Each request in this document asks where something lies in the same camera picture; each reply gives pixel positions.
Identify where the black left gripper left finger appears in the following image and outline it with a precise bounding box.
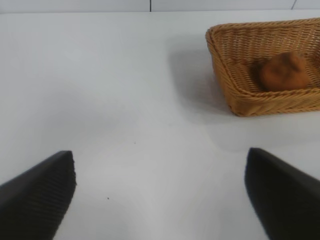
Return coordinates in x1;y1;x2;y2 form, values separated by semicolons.
0;150;77;240

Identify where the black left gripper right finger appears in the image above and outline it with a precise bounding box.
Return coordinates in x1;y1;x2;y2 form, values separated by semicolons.
244;147;320;240

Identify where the tan woven wicker basket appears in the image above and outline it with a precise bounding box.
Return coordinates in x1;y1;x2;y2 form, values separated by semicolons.
205;17;320;118

